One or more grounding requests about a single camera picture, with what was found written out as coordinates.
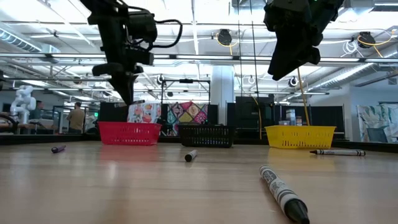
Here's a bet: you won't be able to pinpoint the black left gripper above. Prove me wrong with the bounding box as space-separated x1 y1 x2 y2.
88 14 155 105

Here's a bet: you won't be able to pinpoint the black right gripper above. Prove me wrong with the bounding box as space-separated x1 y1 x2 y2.
267 18 324 81

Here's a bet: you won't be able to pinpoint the black plastic basket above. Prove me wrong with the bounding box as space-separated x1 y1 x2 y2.
178 124 236 149

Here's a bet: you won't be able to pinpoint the black partition panel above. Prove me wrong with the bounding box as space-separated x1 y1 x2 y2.
98 101 130 123
275 105 345 140

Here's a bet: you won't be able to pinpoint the floral patterned cloth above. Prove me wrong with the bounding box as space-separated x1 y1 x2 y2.
127 102 162 124

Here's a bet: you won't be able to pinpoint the red plastic basket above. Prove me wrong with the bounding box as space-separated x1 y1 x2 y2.
98 121 163 146

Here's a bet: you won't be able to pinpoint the person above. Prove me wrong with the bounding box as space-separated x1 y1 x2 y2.
30 100 44 122
66 101 86 134

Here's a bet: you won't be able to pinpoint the stacked storage boxes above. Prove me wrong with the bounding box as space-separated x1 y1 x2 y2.
285 108 303 126

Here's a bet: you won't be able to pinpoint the geometric patterned quilt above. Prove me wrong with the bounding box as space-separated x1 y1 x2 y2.
166 101 208 137

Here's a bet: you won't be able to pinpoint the black cabinet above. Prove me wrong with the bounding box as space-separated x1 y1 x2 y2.
226 96 275 140

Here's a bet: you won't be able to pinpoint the white building column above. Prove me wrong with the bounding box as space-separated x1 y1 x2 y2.
210 65 234 126

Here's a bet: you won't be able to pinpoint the yellow plastic basket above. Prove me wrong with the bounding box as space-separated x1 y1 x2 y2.
264 125 336 150

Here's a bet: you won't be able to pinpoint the long ceiling light bar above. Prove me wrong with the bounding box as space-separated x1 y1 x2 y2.
0 52 398 65

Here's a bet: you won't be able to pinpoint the teal patterned cloth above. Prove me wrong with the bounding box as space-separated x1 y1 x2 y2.
356 102 398 143

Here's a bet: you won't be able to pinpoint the thin black cable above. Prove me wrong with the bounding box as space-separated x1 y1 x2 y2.
236 0 244 97
249 0 261 99

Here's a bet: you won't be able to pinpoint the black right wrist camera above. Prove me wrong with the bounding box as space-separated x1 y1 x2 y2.
263 0 312 31

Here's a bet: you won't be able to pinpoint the yellow cable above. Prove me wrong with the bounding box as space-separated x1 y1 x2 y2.
251 95 263 140
297 67 311 127

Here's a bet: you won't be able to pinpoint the black metal stand frame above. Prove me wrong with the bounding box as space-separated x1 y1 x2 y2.
160 78 211 125

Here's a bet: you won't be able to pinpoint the silver ceiling duct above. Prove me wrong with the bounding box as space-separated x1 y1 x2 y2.
306 62 398 93

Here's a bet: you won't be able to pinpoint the black left camera cable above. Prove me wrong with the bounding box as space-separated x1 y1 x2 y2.
154 19 183 50

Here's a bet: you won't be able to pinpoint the grey ceiling duct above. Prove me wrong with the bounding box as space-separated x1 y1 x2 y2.
0 27 43 54

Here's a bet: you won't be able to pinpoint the black aluminium table frame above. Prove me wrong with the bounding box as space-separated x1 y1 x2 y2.
0 133 398 154

